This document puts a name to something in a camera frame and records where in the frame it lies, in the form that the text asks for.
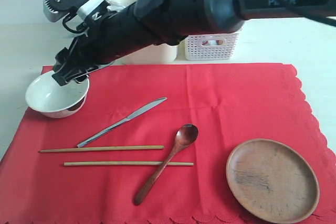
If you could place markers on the brown wooden plate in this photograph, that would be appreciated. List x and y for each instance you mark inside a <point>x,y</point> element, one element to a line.
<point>272,181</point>

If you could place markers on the white perforated plastic basket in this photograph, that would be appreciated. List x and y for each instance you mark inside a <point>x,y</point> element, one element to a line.
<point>210,47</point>

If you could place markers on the dark wooden spoon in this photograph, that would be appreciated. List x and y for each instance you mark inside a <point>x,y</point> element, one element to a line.
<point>185,137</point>

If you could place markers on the wooden chopstick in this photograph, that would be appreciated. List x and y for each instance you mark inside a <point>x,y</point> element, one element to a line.
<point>105,148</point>
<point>115,163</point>

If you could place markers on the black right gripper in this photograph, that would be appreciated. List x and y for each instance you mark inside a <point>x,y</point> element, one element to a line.
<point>109,36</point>

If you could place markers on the white ceramic bowl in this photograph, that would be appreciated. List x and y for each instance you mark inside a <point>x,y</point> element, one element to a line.
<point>47,97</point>

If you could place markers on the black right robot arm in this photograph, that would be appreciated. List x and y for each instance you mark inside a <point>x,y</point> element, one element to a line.
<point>171,21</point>

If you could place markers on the red tablecloth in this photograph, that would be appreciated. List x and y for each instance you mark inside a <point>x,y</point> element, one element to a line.
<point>229,103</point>

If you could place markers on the silver table knife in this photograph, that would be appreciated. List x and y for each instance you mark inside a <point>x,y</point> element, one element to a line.
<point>130,117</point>

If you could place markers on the cream plastic bin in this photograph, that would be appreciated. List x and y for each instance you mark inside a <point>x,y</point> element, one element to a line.
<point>149,55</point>

